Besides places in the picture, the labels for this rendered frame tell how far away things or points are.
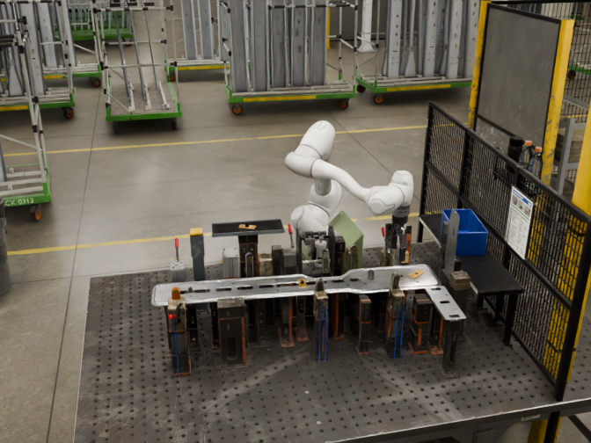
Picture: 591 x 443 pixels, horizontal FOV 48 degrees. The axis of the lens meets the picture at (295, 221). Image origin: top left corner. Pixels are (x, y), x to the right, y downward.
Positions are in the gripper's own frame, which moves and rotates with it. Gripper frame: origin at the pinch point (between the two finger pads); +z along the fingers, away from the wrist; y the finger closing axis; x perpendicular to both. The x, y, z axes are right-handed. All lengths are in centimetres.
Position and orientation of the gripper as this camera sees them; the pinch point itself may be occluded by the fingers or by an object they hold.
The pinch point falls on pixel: (397, 252)
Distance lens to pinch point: 323.8
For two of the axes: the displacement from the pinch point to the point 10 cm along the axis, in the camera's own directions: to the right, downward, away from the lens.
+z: 0.1, 9.1, 4.1
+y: 1.5, 4.1, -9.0
